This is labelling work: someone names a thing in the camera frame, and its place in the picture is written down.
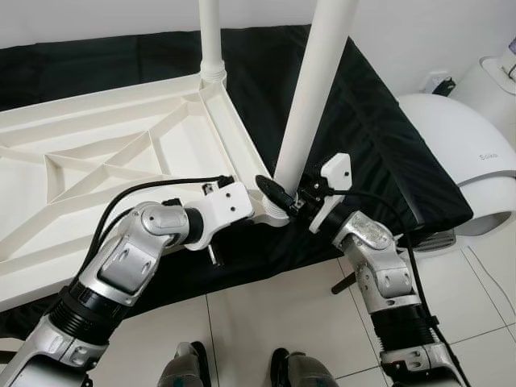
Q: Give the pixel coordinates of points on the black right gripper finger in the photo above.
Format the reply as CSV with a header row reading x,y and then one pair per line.
x,y
274,193

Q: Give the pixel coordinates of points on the white plastic children table top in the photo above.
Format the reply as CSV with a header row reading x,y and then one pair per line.
x,y
81,201

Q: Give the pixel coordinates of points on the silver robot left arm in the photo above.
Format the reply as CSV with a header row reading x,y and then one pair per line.
x,y
129,258

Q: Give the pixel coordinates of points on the black cloth table cover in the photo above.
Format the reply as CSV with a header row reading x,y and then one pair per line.
x,y
363,121

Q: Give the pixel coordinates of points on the grey robot left foot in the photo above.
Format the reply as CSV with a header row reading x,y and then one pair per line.
x,y
184,369

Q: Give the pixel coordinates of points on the grey robot foot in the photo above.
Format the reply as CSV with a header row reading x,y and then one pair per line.
x,y
305,372
184,369

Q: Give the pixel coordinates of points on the grey robot right foot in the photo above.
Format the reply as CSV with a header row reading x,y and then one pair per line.
x,y
305,372

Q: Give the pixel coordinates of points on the white dome appliance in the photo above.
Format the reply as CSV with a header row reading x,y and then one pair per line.
x,y
459,153

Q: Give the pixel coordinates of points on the white cylinder appliance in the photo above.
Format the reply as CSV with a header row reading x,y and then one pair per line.
x,y
496,89

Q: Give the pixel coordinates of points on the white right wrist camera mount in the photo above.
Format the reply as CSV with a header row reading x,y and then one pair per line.
x,y
334,169

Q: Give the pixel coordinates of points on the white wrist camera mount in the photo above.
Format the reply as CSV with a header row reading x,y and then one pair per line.
x,y
334,169
226,205

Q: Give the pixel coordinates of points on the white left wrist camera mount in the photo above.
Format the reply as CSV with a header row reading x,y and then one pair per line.
x,y
226,205

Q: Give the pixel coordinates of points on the wall socket with black plug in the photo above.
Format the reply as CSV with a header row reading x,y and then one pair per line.
x,y
442,85

